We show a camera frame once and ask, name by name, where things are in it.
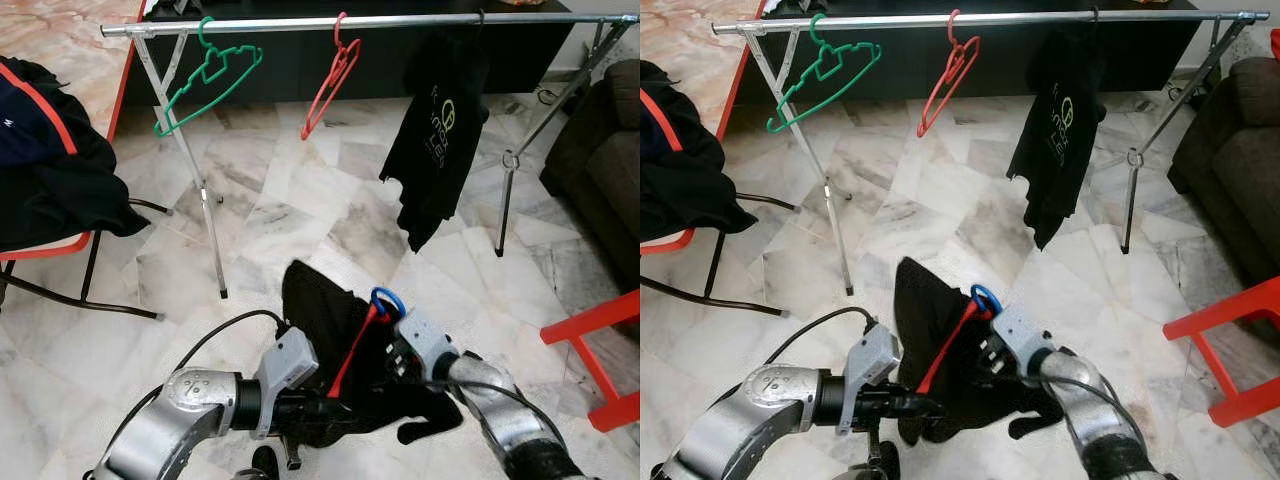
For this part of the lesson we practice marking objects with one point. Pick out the black shirt with red trim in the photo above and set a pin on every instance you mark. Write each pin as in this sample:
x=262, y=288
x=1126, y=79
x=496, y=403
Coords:
x=320, y=310
x=930, y=310

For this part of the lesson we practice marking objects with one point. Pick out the marble table with red edge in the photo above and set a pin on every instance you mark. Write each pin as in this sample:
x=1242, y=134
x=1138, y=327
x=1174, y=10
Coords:
x=70, y=35
x=690, y=30

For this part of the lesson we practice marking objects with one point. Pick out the red seat black frame chair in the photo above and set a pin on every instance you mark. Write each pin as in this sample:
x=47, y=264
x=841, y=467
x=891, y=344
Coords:
x=665, y=243
x=40, y=248

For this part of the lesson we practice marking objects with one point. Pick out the silver metal clothes rack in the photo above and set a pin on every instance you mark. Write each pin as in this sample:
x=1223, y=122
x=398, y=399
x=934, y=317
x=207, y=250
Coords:
x=290, y=25
x=900, y=22

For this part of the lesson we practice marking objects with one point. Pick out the red pillow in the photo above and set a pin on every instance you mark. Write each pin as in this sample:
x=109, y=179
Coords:
x=1276, y=45

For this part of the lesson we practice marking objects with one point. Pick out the black t-shirt with green print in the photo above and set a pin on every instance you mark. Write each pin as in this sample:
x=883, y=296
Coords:
x=430, y=180
x=1055, y=180

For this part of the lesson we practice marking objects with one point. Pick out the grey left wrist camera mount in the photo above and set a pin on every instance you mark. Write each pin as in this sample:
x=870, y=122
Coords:
x=290, y=365
x=872, y=360

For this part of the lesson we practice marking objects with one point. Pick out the green plastic hanger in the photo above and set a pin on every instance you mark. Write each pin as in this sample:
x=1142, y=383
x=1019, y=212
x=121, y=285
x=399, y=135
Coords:
x=771, y=125
x=158, y=127

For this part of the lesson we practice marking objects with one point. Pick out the red plastic hanger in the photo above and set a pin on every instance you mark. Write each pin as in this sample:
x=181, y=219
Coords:
x=305, y=133
x=921, y=130

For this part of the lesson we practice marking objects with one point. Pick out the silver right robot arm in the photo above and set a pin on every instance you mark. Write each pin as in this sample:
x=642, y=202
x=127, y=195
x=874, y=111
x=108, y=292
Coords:
x=1095, y=410
x=500, y=410

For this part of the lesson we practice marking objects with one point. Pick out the red plastic stool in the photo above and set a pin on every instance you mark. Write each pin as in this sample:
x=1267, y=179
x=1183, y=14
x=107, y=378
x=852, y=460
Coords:
x=1215, y=318
x=590, y=320

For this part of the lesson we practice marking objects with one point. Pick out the brown fabric sofa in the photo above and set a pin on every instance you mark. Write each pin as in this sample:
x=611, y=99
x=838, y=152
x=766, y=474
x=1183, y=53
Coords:
x=600, y=170
x=1230, y=160

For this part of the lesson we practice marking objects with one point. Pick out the blue plastic hanger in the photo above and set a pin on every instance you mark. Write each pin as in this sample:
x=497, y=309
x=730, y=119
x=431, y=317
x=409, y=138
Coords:
x=985, y=288
x=388, y=291

